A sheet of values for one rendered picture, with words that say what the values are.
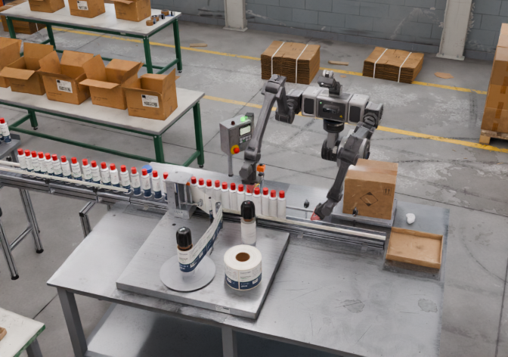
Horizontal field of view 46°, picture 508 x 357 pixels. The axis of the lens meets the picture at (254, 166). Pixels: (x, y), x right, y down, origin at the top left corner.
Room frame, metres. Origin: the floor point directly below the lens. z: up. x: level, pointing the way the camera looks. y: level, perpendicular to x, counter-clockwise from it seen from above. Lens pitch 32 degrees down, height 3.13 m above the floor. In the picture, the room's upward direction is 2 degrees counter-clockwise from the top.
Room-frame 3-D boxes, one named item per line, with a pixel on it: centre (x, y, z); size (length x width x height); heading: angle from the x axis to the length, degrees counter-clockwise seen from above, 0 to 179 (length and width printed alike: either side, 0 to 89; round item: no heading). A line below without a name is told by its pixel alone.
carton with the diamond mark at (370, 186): (3.07, -0.72, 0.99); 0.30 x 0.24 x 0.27; 73
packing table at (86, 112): (5.07, 1.60, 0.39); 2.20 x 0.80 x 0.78; 65
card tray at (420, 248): (2.66, -0.92, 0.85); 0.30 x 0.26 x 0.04; 71
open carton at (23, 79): (5.13, 2.05, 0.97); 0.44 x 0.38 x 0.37; 160
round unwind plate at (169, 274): (2.46, 0.38, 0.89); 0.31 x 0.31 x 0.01
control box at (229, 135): (3.09, 0.10, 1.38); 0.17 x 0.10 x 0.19; 126
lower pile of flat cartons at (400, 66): (7.05, -1.80, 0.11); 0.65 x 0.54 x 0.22; 62
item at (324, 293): (2.75, -0.03, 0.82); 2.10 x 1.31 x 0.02; 71
